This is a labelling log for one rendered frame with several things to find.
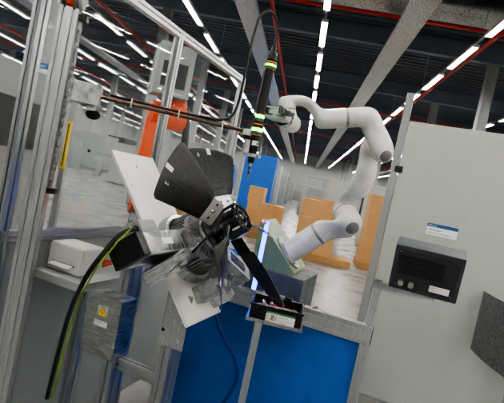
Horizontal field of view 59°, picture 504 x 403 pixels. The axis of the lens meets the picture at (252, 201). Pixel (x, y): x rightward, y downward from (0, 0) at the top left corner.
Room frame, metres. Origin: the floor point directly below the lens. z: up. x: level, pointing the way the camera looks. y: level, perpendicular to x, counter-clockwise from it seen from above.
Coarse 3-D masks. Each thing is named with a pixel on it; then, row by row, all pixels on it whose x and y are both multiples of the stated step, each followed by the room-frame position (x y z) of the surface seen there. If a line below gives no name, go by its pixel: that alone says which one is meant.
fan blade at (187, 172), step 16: (176, 160) 1.45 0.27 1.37; (192, 160) 1.50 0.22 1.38; (160, 176) 1.40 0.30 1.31; (176, 176) 1.45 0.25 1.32; (192, 176) 1.49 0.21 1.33; (160, 192) 1.40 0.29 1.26; (176, 192) 1.45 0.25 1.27; (192, 192) 1.50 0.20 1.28; (208, 192) 1.54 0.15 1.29; (176, 208) 1.46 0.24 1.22; (192, 208) 1.51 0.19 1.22
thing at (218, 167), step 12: (204, 156) 1.78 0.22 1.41; (216, 156) 1.81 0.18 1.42; (228, 156) 1.86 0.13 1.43; (204, 168) 1.75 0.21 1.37; (216, 168) 1.76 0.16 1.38; (228, 168) 1.80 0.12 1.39; (216, 180) 1.73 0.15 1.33; (228, 180) 1.75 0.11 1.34; (216, 192) 1.70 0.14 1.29; (228, 192) 1.71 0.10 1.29
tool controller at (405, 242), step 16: (400, 240) 1.83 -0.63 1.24; (416, 240) 1.85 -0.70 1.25; (400, 256) 1.79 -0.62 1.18; (416, 256) 1.76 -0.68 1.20; (432, 256) 1.74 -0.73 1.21; (448, 256) 1.72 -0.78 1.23; (464, 256) 1.73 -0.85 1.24; (400, 272) 1.80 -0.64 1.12; (416, 272) 1.77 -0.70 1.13; (432, 272) 1.75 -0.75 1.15; (448, 272) 1.72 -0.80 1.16; (400, 288) 1.81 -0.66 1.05; (416, 288) 1.78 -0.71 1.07; (432, 288) 1.76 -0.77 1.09; (448, 288) 1.74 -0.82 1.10
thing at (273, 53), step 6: (276, 48) 1.72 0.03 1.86; (270, 54) 1.71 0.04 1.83; (276, 54) 1.71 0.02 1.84; (270, 60) 1.74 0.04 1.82; (276, 60) 1.72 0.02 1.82; (252, 138) 1.71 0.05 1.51; (258, 138) 1.71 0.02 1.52; (252, 144) 1.71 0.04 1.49; (258, 144) 1.72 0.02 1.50; (252, 150) 1.71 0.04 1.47; (252, 162) 1.72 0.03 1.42
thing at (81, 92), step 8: (72, 80) 1.54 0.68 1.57; (72, 88) 1.55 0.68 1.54; (80, 88) 1.54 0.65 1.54; (88, 88) 1.55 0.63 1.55; (96, 88) 1.55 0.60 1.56; (72, 96) 1.54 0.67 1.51; (80, 96) 1.54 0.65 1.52; (88, 96) 1.55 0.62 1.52; (96, 96) 1.55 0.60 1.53; (96, 104) 1.55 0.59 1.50
